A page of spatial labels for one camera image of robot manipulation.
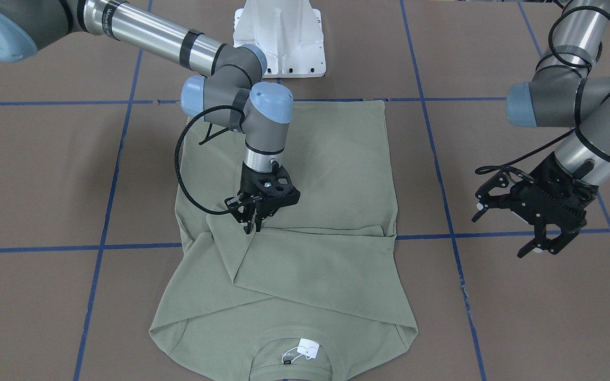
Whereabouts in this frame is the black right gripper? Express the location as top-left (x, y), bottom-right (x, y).
top-left (225, 164), bottom-right (301, 234)

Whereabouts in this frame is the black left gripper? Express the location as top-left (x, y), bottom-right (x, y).
top-left (471, 152), bottom-right (599, 259)

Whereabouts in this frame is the olive green long-sleeve shirt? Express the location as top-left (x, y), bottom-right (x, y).
top-left (149, 101), bottom-right (418, 380)

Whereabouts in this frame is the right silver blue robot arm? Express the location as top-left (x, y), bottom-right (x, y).
top-left (0, 1), bottom-right (301, 234)

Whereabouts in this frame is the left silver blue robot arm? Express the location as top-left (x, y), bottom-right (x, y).
top-left (472, 1), bottom-right (610, 258)

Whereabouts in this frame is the white shirt tag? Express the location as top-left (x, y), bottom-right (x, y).
top-left (281, 338), bottom-right (320, 364)

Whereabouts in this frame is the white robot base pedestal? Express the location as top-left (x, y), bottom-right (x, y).
top-left (233, 1), bottom-right (327, 79)

